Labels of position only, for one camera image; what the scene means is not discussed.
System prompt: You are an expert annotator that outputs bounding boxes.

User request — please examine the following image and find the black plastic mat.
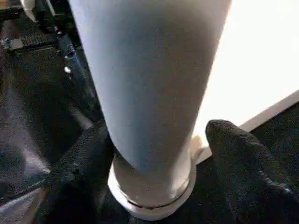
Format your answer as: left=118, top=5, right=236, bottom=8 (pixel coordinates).
left=0, top=0, right=299, bottom=224

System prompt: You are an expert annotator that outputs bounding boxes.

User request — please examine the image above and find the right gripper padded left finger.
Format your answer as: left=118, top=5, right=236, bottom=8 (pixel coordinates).
left=33, top=119, right=117, bottom=224

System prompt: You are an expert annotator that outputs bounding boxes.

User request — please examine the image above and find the white plastic table top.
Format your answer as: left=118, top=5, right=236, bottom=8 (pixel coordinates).
left=194, top=0, right=299, bottom=164

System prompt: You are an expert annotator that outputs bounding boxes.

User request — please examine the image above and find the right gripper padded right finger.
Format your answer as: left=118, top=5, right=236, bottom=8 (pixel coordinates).
left=205, top=119, right=299, bottom=224

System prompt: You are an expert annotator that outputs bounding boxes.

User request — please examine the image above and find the white plastic table leg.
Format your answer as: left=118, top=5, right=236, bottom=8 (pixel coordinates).
left=68, top=0, right=233, bottom=221

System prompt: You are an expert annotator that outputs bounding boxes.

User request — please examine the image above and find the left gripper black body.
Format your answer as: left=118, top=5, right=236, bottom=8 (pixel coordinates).
left=0, top=0, right=104, bottom=123

